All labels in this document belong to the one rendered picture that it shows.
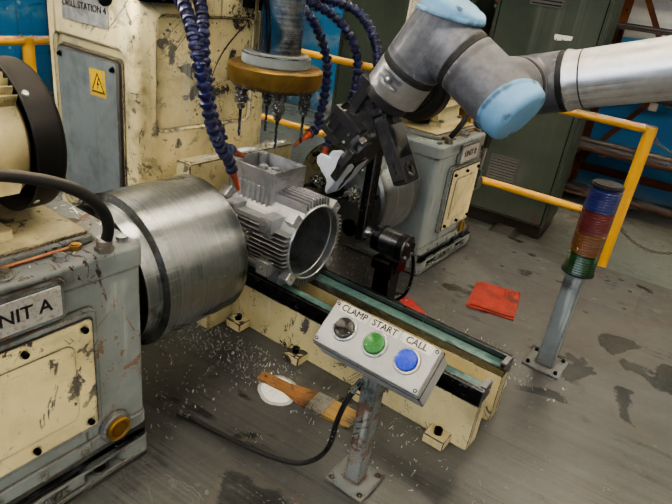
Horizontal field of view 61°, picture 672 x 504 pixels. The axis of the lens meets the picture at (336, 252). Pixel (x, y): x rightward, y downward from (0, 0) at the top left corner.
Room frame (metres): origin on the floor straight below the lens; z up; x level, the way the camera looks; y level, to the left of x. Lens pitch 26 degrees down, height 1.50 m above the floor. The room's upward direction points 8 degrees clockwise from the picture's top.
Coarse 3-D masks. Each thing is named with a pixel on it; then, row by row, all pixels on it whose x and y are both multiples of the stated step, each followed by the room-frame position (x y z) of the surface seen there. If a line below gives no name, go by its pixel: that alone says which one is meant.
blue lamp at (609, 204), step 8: (592, 192) 1.04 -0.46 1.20; (600, 192) 1.03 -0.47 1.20; (608, 192) 1.03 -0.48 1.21; (592, 200) 1.04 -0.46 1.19; (600, 200) 1.03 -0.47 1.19; (608, 200) 1.02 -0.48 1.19; (616, 200) 1.03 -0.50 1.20; (592, 208) 1.03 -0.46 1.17; (600, 208) 1.03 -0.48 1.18; (608, 208) 1.02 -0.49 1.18; (616, 208) 1.03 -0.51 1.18
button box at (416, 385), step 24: (336, 312) 0.69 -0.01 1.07; (360, 312) 0.68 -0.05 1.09; (336, 336) 0.66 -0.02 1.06; (360, 336) 0.66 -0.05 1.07; (384, 336) 0.65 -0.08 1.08; (408, 336) 0.64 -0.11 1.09; (360, 360) 0.63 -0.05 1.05; (384, 360) 0.62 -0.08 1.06; (432, 360) 0.61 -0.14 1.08; (384, 384) 0.62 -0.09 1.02; (408, 384) 0.59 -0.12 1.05; (432, 384) 0.61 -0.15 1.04
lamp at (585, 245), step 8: (576, 232) 1.05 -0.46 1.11; (576, 240) 1.04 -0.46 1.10; (584, 240) 1.03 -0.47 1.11; (592, 240) 1.03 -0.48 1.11; (600, 240) 1.03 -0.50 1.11; (576, 248) 1.04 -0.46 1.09; (584, 248) 1.03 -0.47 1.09; (592, 248) 1.02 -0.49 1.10; (600, 248) 1.03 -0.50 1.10; (584, 256) 1.03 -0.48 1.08; (592, 256) 1.03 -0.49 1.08
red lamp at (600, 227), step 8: (584, 208) 1.05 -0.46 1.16; (584, 216) 1.04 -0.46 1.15; (592, 216) 1.03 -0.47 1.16; (600, 216) 1.03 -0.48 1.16; (608, 216) 1.02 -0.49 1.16; (584, 224) 1.04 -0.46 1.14; (592, 224) 1.03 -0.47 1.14; (600, 224) 1.02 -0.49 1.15; (608, 224) 1.03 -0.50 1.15; (584, 232) 1.03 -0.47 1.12; (592, 232) 1.03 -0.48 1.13; (600, 232) 1.02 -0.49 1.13; (608, 232) 1.04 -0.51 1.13
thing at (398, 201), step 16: (320, 144) 1.31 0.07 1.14; (304, 160) 1.34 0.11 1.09; (384, 160) 1.27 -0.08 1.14; (320, 176) 1.28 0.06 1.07; (384, 176) 1.24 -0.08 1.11; (320, 192) 1.29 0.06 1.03; (336, 192) 1.27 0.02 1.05; (352, 192) 1.21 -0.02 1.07; (384, 192) 1.21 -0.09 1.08; (400, 192) 1.27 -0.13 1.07; (416, 192) 1.33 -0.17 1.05; (352, 208) 1.24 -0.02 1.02; (384, 208) 1.21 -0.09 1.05; (400, 208) 1.28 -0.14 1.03; (352, 224) 1.23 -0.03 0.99; (352, 240) 1.24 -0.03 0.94
